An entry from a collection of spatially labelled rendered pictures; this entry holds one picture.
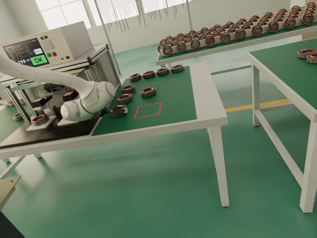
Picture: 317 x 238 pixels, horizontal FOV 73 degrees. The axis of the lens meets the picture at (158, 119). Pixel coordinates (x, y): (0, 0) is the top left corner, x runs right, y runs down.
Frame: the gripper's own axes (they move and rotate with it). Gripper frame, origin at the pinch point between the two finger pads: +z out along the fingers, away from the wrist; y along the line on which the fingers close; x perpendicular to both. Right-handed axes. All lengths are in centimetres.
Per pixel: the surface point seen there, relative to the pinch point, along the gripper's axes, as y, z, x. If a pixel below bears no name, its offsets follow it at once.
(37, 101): -55, -18, 7
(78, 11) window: -473, 409, 322
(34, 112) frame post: -78, -6, -2
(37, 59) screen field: -49, -22, 34
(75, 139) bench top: -12.3, -24.1, -16.6
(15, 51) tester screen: -60, -29, 38
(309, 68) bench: 109, 48, 25
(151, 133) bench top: 30.7, -10.7, -12.5
